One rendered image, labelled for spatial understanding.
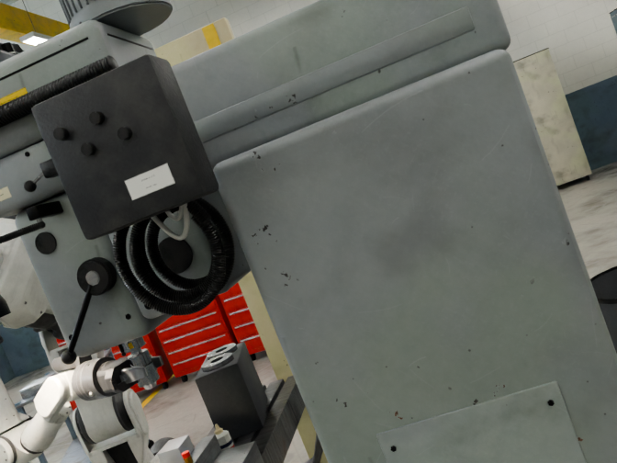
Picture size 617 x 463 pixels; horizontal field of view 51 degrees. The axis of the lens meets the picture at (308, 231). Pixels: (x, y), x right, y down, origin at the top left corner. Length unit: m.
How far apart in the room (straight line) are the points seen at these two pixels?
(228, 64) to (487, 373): 0.68
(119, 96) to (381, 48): 0.44
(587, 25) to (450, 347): 9.74
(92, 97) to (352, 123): 0.38
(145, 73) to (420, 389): 0.64
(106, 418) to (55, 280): 0.86
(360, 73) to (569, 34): 9.51
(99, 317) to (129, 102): 0.52
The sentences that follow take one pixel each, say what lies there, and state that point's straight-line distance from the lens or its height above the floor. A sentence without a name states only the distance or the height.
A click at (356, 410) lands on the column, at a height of 1.10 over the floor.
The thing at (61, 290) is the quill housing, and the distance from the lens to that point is 1.35.
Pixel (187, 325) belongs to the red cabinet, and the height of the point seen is 0.54.
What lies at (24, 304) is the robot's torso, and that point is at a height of 1.44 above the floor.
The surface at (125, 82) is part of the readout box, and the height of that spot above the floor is 1.70.
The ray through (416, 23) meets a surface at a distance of 1.14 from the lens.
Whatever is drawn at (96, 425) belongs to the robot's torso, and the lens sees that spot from 2.15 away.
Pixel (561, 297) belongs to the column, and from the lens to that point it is 1.06.
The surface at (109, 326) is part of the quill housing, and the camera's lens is 1.32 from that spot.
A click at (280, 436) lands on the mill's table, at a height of 0.89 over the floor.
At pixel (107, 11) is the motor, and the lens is 1.28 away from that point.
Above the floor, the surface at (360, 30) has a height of 1.68.
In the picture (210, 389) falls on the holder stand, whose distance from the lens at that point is 1.72.
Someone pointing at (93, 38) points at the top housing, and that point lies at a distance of 1.25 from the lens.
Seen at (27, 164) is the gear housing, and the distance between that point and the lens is 1.32.
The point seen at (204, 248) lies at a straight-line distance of 1.19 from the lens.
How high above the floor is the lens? 1.49
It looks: 5 degrees down
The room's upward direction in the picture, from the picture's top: 21 degrees counter-clockwise
